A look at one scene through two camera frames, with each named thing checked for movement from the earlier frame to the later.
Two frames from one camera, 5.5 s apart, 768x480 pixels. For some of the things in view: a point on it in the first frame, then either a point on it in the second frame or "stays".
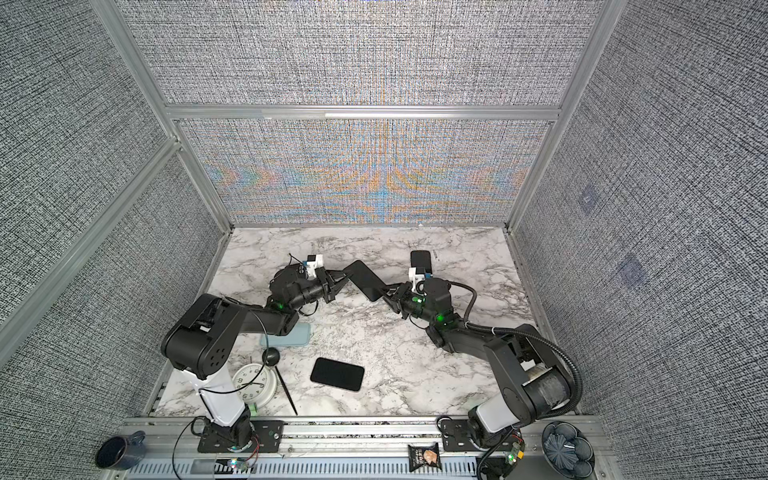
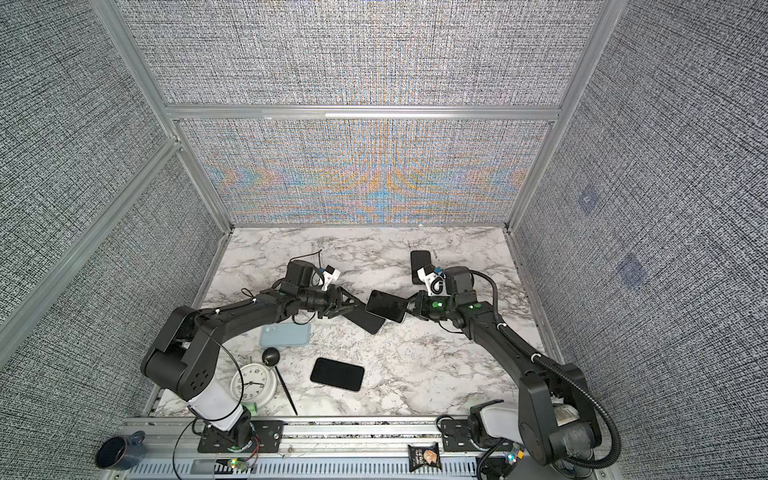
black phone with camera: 368,281 → 365,319
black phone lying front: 338,374 stays
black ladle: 271,358 stays
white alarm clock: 255,383 stays
